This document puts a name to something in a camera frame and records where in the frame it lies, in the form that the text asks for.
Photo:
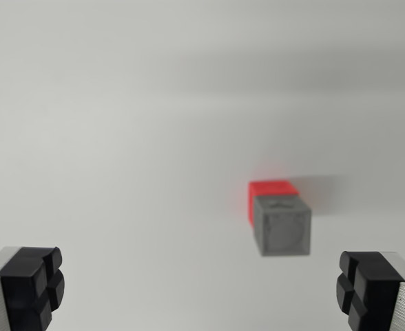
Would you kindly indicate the red embossed soft cube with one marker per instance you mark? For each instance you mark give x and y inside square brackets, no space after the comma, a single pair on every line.
[264,193]

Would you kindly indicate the grey embossed soft cube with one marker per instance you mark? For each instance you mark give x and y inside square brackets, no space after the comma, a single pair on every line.
[282,225]

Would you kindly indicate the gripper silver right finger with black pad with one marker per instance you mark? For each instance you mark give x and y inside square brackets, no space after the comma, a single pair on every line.
[374,293]

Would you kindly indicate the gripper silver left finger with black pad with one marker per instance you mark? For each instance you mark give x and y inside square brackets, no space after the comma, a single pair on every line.
[23,286]

